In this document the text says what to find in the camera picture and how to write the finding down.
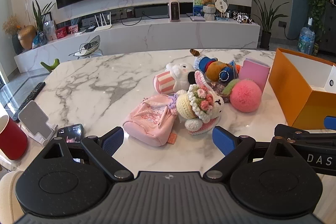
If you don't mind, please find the pink white space heater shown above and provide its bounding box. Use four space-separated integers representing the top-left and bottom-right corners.
168 0 180 22

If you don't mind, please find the black smartphone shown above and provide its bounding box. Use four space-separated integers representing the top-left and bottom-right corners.
56 124 85 163

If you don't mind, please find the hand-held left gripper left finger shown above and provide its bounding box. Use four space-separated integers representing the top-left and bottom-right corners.
37 127 134 181

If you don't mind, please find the white phone stand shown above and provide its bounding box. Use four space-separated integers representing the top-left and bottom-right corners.
18 101 58 146

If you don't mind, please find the black remote control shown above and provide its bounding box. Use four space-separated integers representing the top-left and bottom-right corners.
16 82 46 111

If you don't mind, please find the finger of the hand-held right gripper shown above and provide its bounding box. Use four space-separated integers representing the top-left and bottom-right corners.
274 123 312 140
324 115 336 133

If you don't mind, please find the black power cable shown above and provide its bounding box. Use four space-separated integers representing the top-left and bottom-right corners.
121 10 143 26

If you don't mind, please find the pink fabric pouch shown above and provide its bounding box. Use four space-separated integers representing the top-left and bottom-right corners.
123 94 179 148

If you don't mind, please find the grey cabinet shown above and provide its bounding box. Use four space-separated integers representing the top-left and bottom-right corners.
319 1 336 54

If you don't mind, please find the long leaf green plant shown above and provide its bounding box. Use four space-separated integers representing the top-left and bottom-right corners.
32 0 55 33

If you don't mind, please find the blue water bottle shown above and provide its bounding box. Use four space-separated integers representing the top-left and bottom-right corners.
297 17 315 55

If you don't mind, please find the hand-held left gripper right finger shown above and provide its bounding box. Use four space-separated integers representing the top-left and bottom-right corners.
203 126 302 181

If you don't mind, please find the pink fluffy peach plush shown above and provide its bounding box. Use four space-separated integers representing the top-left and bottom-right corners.
223 78 263 112

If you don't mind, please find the tall potted plant black pot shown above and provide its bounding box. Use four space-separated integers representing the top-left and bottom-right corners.
248 0 282 50

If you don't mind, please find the white plush with striped bucket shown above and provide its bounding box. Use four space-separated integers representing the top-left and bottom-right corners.
154 63 196 94

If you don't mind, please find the white router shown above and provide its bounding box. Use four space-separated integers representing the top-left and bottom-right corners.
94 12 113 32

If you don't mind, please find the red cup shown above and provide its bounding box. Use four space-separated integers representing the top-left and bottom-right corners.
0 115 28 161

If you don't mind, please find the crochet bunny with flowers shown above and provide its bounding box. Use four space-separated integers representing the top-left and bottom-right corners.
175 70 225 135

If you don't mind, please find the gold round vase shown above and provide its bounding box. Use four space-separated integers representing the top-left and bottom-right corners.
18 25 37 50

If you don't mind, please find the beige chair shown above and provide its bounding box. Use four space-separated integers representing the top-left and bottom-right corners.
0 170 25 224

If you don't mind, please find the grey closed laptop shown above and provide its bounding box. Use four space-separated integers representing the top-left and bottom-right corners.
187 13 206 22

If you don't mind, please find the dried flower bunch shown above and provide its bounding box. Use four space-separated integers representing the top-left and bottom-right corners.
3 14 21 35

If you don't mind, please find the marble television console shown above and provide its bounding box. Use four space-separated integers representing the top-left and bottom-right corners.
14 17 261 73

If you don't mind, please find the brown bear plush blue outfit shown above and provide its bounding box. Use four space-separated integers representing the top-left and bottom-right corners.
189 49 240 83

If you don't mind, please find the green plush toy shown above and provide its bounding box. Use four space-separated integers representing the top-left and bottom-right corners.
40 58 60 72

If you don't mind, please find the blue green painting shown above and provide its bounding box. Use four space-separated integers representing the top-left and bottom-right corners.
193 0 208 17

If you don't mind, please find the pink notebook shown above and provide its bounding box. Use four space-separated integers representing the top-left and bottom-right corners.
239 57 271 94

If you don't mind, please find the orange cardboard box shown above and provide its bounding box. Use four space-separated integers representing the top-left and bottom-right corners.
268 48 336 130

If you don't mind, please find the black white cow figurine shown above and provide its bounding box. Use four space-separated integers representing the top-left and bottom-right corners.
234 11 255 24

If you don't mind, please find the round paper fan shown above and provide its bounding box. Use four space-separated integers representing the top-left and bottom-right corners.
215 0 228 17

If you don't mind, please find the blue glass vase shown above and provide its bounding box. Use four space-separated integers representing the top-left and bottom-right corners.
33 31 48 46

